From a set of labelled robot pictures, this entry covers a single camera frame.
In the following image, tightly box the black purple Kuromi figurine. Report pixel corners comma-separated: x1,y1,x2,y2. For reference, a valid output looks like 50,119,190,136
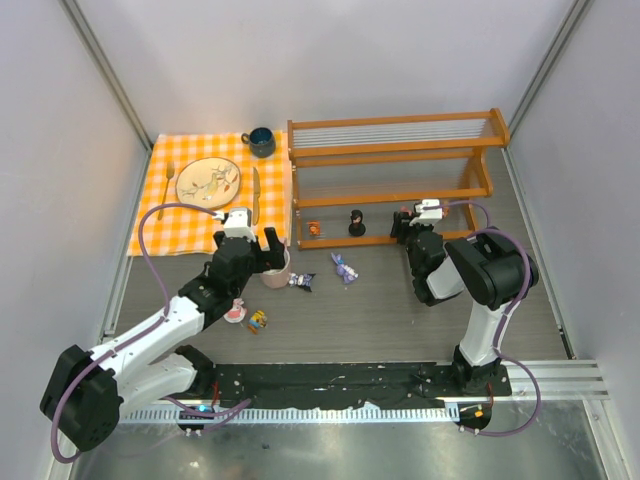
288,273,316,293

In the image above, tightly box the orange tiger figurine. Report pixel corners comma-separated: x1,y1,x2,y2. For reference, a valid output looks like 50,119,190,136
307,221,321,237

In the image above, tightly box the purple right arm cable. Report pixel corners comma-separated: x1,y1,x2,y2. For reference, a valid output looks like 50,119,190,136
439,199,544,439

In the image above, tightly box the dark blue mug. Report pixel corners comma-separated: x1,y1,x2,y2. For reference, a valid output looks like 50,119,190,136
241,127,276,158

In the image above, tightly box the orange checkered cloth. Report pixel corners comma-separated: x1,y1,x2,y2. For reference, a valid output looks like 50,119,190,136
136,130,292,256

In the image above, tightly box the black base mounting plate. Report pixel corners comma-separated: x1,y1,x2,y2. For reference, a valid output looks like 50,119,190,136
215,362,512,410

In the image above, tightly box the orange wooden shelf rack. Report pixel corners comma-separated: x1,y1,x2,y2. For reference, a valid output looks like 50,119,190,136
287,108,510,250

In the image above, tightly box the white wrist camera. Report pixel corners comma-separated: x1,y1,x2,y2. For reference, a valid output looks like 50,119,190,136
409,199,446,226
213,207,256,242

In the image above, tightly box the gold knife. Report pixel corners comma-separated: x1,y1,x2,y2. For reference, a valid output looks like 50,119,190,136
252,167,261,225

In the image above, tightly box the pink My Melody figurine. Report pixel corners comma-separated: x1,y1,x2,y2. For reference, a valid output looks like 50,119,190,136
399,206,416,222

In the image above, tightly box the yellow minion figurine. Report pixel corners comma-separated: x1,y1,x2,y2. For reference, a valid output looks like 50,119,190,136
248,310,268,335

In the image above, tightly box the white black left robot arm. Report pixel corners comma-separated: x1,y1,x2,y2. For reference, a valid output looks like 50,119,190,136
40,227,285,463

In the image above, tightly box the purple bunny figurine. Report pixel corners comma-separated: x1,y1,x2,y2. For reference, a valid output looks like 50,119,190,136
331,253,359,285

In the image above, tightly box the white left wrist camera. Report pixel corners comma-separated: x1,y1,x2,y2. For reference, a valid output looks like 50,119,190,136
213,207,256,242

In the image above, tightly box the gold fork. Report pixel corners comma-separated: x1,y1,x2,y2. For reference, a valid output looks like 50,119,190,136
160,161,175,205

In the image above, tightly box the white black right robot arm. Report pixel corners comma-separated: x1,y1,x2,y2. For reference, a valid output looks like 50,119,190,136
390,211,539,390

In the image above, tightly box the pink white round figurine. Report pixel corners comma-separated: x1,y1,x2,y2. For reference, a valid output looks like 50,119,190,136
223,298,247,324

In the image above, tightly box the black haired girl figurine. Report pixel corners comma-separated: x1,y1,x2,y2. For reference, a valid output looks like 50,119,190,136
348,209,366,237

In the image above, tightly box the decorated ceramic plate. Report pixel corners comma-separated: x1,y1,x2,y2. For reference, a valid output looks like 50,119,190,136
175,157,242,210

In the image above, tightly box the pink mug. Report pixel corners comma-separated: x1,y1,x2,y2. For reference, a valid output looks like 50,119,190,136
260,249,291,289

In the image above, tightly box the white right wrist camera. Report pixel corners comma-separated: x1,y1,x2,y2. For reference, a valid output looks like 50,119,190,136
409,199,446,226

